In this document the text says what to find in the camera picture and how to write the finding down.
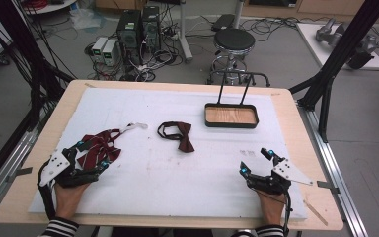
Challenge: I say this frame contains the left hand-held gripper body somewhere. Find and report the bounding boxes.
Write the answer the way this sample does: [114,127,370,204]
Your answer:
[38,147,101,190]

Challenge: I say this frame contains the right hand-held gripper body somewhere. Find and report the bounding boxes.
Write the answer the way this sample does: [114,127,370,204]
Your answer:
[247,158,314,197]

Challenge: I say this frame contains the striped dark red bow tie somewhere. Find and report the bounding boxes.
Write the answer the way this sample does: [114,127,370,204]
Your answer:
[75,121,150,172]

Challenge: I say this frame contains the black rack with wooden tray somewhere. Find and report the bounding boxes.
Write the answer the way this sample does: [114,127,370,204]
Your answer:
[203,70,261,129]

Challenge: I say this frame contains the plain dark red bow tie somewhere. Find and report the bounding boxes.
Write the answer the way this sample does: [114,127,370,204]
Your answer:
[156,120,196,154]

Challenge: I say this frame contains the person's right hand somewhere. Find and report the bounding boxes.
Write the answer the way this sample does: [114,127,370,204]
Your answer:
[257,190,288,227]

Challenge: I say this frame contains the person's left hand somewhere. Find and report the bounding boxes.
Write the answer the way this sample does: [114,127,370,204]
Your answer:
[54,182,91,221]

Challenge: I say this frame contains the thin wooden stick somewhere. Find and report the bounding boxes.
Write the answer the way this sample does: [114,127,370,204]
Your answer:
[302,198,330,227]

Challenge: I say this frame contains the white foam mat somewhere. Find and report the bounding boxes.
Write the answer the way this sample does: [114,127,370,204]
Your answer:
[28,86,309,221]

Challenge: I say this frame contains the white power supply unit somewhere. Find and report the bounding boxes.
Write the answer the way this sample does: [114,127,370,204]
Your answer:
[102,39,120,67]
[91,36,109,63]

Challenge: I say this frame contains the computer towers on floor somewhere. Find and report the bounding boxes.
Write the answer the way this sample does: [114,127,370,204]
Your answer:
[84,3,191,83]

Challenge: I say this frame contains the black round stool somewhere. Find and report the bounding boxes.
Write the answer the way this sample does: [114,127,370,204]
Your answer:
[205,27,272,89]

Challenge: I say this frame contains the white floor board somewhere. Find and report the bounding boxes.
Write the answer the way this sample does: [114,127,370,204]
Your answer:
[295,22,379,72]

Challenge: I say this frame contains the large black computer tower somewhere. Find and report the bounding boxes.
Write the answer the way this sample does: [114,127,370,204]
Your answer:
[115,9,143,66]

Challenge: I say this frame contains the clear plastic bag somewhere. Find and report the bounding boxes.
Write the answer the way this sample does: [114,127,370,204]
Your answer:
[69,7,108,32]

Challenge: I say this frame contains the slim black computer tower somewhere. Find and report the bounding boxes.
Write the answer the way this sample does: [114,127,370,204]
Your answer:
[141,5,162,52]

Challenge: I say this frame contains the flat black device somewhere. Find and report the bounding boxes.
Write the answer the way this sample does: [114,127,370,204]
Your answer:
[210,13,237,33]

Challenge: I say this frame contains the round white table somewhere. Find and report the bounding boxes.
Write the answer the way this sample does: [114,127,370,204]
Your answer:
[22,0,79,16]

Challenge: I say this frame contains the white table leg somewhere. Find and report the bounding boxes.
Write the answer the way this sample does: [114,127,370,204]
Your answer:
[177,0,194,64]

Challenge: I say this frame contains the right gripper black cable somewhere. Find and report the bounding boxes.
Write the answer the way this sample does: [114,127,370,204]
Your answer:
[256,187,294,237]

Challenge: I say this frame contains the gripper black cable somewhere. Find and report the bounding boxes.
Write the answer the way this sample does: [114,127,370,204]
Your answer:
[37,158,58,221]
[256,187,294,237]

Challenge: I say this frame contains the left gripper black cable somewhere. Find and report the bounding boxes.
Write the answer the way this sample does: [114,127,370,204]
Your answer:
[37,158,58,221]

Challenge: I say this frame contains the grey metal bracket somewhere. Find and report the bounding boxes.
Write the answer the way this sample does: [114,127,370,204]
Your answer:
[316,180,341,196]
[5,166,34,184]

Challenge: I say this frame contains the aluminium frame rail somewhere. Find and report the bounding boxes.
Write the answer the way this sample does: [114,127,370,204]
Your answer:
[296,100,371,237]
[0,98,58,225]

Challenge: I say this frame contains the black frame post with cables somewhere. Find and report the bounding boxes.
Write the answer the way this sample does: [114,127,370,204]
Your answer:
[0,0,77,132]

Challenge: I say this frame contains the black frame post with braces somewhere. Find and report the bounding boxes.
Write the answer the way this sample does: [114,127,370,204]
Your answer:
[287,0,379,144]

